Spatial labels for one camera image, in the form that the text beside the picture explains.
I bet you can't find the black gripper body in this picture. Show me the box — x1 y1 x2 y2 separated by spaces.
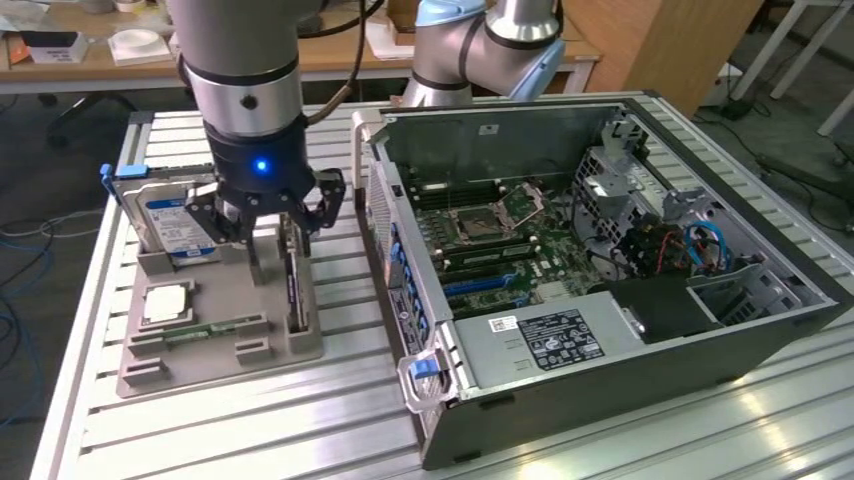
203 117 320 202

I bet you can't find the GPU graphics card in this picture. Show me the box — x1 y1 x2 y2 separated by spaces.
276 212 316 337

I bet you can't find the blue expansion slot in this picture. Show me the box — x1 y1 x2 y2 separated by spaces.
441 274 526 298

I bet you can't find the hard disk in blue caddy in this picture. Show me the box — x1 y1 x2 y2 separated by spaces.
99 162 232 274

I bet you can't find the silver CPU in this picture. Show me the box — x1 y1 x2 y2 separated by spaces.
143 287 193 325

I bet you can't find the green RAM stick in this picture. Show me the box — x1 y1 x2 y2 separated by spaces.
159 322 243 344

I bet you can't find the CPU socket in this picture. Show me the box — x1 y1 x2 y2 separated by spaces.
451 205 516 240

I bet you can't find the black RAM stick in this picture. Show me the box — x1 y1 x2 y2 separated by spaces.
439 243 540 267

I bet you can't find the white tape dispenser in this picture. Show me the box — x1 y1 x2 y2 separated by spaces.
105 27 176 68

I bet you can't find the metal socket cover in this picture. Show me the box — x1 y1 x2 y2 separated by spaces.
496 178 547 210

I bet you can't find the white paper stack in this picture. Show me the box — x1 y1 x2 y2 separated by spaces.
361 19 420 62

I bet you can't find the grey parts rack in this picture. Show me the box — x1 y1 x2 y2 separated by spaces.
116 214 327 400

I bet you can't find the black chair base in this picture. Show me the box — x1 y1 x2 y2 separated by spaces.
36 92 140 150

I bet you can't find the wooden desk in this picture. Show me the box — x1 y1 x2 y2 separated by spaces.
0 0 602 96

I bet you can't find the brown cardboard box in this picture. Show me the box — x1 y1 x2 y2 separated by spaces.
385 0 429 32

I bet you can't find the green motherboard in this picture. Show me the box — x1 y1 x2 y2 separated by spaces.
404 169 619 321

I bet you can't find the large white labelled box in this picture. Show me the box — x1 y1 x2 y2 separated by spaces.
17 29 91 66

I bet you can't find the grey power supply unit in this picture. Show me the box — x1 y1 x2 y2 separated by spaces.
443 292 647 392

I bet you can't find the perforated metal drive cage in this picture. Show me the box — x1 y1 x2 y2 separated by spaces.
571 118 670 214

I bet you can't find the black plastic air shroud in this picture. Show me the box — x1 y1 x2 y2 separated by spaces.
603 276 727 345

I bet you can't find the black open PC case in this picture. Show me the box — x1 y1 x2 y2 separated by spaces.
351 97 854 471

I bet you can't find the wooden cabinet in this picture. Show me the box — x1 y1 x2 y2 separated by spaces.
563 0 767 117

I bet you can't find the white floor device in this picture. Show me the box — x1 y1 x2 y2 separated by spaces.
708 62 747 110

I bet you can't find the grey metal disk bay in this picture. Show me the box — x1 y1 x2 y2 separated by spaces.
686 258 803 327

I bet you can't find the black floor stand base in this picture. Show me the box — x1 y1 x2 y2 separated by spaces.
752 115 854 192

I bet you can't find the beige case handle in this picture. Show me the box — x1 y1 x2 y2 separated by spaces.
351 110 387 192

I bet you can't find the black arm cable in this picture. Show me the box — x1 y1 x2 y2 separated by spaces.
296 0 373 132

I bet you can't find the white floor cable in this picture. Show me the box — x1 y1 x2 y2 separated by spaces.
0 208 105 240

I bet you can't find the grey power supply handle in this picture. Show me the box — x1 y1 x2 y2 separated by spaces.
396 348 460 414

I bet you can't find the red wire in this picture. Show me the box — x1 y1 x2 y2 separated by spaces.
655 233 690 272

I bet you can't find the blue wire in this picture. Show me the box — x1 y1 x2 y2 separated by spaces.
686 219 735 277

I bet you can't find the white table frame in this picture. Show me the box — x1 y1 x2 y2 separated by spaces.
728 0 854 137

